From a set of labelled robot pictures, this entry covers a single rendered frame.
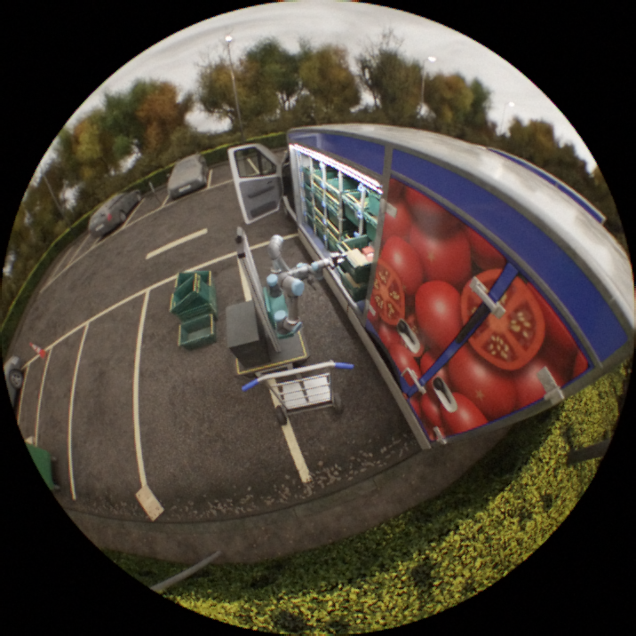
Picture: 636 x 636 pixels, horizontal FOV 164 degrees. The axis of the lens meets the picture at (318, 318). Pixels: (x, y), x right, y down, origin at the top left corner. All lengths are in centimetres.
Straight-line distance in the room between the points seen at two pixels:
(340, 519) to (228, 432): 166
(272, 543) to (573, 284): 304
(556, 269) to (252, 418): 294
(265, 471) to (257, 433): 47
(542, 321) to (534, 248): 28
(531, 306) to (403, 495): 226
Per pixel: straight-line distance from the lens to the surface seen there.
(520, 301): 102
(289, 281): 168
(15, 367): 1076
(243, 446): 285
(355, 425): 270
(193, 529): 326
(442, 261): 124
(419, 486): 278
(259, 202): 495
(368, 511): 268
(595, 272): 91
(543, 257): 95
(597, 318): 95
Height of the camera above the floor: 266
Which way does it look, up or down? 54 degrees down
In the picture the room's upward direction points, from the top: 5 degrees counter-clockwise
